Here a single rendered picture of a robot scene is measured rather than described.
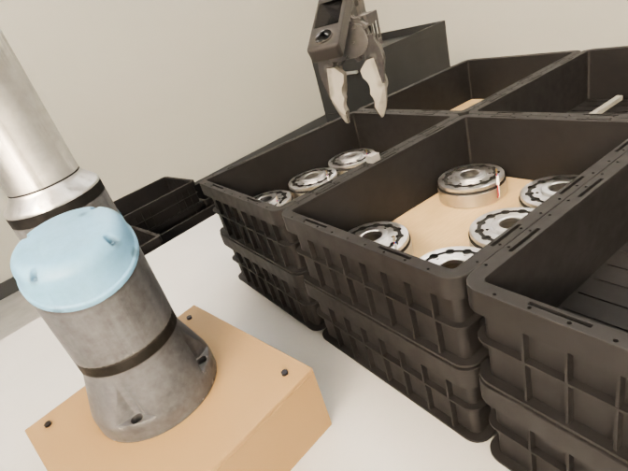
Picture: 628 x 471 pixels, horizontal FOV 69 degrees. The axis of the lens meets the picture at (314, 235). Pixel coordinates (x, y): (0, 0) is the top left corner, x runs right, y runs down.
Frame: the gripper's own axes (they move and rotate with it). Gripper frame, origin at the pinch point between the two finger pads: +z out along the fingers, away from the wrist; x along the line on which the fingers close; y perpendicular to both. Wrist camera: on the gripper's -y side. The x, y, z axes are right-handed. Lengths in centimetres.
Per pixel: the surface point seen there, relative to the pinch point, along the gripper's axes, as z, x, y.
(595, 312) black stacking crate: 16.3, -29.0, -28.3
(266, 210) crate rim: 6.0, 9.9, -20.0
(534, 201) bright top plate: 13.0, -24.0, -9.8
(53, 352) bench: 28, 63, -30
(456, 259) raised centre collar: 12.4, -15.7, -24.0
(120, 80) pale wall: -5, 246, 198
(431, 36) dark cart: 15, 21, 190
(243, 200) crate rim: 5.8, 16.1, -16.1
